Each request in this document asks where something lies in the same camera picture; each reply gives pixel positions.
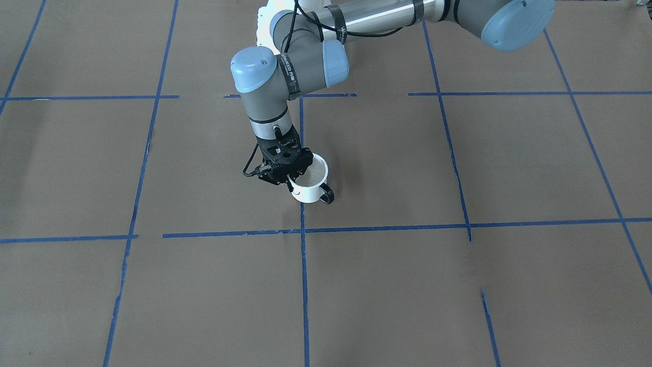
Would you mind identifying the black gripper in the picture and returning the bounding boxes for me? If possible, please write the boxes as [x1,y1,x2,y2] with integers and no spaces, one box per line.
[255,130,314,185]

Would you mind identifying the white mug with smiley face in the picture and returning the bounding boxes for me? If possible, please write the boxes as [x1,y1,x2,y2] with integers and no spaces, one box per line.
[288,153,335,204]

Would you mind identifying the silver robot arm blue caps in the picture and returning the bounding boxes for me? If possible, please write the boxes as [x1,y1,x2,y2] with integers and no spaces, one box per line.
[230,1,555,186]

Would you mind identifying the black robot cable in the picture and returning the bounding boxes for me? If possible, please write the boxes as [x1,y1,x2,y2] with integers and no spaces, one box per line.
[242,0,408,178]

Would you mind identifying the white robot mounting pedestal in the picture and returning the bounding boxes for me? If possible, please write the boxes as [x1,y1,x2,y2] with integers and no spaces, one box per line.
[256,1,295,55]

